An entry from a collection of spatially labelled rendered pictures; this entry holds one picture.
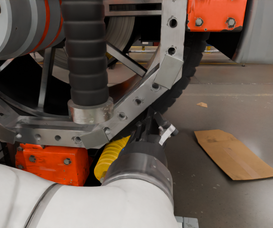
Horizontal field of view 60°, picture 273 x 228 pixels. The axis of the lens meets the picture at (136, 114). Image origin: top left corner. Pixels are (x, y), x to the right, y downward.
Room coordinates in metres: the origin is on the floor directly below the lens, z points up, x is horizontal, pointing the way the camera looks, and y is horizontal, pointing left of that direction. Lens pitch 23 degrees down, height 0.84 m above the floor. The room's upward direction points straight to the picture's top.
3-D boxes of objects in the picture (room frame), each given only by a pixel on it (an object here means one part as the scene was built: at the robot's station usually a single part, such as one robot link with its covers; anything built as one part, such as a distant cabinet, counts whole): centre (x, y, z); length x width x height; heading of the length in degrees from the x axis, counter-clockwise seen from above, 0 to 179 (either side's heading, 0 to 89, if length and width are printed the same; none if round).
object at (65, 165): (0.51, 0.18, 0.48); 0.16 x 0.12 x 0.17; 173
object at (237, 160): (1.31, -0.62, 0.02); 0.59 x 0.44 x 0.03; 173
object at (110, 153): (0.56, 0.05, 0.51); 0.29 x 0.06 x 0.06; 173
